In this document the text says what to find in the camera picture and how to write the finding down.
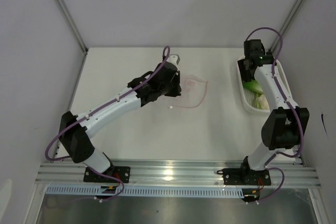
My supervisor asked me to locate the white slotted cable duct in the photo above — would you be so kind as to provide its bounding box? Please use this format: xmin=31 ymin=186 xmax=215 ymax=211
xmin=45 ymin=184 xmax=244 ymax=199

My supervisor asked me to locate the white plastic basket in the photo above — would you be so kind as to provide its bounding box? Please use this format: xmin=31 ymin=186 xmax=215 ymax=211
xmin=236 ymin=55 xmax=289 ymax=114

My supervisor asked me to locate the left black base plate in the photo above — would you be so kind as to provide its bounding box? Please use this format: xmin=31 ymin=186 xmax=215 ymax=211
xmin=83 ymin=166 xmax=131 ymax=184

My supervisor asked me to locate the right aluminium frame post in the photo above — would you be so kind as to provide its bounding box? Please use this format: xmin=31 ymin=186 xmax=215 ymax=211
xmin=274 ymin=0 xmax=307 ymax=39

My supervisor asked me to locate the aluminium frame post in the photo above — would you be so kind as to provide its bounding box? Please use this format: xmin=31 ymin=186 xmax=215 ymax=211
xmin=274 ymin=0 xmax=307 ymax=39
xmin=54 ymin=0 xmax=88 ymax=54

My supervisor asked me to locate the white toy cauliflower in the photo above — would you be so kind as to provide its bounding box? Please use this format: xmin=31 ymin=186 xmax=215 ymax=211
xmin=255 ymin=93 xmax=269 ymax=110

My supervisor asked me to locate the clear pink-dotted zip bag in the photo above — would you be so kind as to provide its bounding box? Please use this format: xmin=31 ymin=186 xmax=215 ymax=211
xmin=164 ymin=74 xmax=208 ymax=109

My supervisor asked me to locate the aluminium mounting rail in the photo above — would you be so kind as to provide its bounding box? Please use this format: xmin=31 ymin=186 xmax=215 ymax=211
xmin=35 ymin=159 xmax=321 ymax=189

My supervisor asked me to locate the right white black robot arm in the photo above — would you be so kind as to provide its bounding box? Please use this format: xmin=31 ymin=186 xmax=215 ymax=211
xmin=238 ymin=39 xmax=309 ymax=184

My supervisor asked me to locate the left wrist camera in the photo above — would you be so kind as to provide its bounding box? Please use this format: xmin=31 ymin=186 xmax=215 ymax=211
xmin=167 ymin=55 xmax=180 ymax=67

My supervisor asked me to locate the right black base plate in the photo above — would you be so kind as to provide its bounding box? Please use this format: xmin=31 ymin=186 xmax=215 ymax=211
xmin=216 ymin=168 xmax=271 ymax=186

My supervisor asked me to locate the green toy cabbage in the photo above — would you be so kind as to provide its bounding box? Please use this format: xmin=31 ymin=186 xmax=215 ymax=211
xmin=243 ymin=80 xmax=264 ymax=94

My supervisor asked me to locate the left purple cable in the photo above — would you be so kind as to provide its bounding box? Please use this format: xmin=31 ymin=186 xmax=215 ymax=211
xmin=45 ymin=45 xmax=171 ymax=163

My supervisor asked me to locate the left aluminium frame post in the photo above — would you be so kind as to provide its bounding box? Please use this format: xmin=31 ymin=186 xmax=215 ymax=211
xmin=54 ymin=0 xmax=88 ymax=54

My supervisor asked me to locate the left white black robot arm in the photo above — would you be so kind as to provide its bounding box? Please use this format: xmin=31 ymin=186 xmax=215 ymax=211
xmin=59 ymin=58 xmax=182 ymax=182

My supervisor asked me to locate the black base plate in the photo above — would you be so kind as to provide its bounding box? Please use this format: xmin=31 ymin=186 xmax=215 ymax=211
xmin=216 ymin=168 xmax=271 ymax=186
xmin=83 ymin=166 xmax=131 ymax=184

